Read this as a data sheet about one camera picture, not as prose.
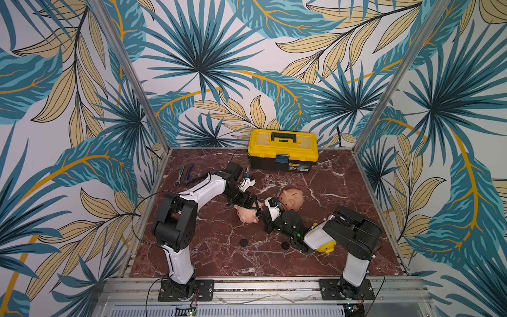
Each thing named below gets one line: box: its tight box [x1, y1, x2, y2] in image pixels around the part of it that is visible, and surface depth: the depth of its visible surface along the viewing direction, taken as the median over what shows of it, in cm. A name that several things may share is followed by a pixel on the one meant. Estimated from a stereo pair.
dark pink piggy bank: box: [278, 188, 305, 212], surface depth 90 cm
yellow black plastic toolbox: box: [247, 128, 319, 173], surface depth 101 cm
